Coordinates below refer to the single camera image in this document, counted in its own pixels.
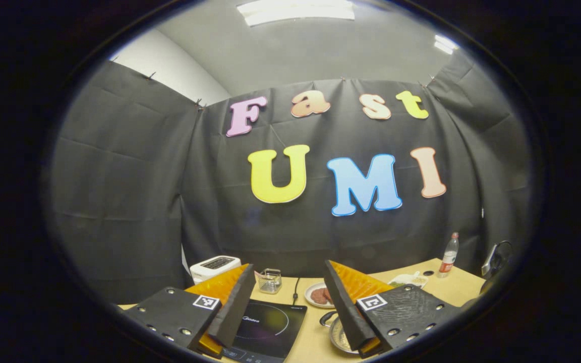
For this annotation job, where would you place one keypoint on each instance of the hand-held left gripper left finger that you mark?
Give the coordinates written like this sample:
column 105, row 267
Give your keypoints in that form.
column 235, row 307

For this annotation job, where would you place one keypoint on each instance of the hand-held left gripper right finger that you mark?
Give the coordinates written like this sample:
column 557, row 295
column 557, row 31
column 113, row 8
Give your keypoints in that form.
column 343, row 307

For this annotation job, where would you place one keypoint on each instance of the black induction cooktop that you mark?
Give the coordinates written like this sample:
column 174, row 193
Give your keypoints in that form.
column 270, row 327

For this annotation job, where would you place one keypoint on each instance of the brown meat patty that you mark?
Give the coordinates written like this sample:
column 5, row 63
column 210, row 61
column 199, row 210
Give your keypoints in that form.
column 321, row 296
column 329, row 295

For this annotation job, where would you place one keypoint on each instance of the pile of soybeans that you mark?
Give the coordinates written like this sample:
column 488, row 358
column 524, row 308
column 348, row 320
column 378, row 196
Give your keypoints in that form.
column 343, row 340

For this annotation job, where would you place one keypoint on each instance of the white round plate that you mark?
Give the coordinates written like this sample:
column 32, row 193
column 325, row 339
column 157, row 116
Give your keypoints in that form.
column 311, row 297

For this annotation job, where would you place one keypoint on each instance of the white toaster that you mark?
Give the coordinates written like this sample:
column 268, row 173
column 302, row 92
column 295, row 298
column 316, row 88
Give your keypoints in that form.
column 215, row 264

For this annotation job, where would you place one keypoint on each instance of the white divided dish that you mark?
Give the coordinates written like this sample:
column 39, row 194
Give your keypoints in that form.
column 406, row 280

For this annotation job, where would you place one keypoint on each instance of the black backdrop cloth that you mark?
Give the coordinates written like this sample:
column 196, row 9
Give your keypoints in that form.
column 295, row 232

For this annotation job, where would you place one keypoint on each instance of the clear plastic water bottle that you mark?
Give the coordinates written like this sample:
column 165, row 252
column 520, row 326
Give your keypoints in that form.
column 448, row 257

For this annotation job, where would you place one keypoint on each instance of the small ceiling light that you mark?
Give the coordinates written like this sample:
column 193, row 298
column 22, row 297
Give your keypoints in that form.
column 446, row 44

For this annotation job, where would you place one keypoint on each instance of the long ceiling light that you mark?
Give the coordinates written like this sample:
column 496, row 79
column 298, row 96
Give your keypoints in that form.
column 295, row 11

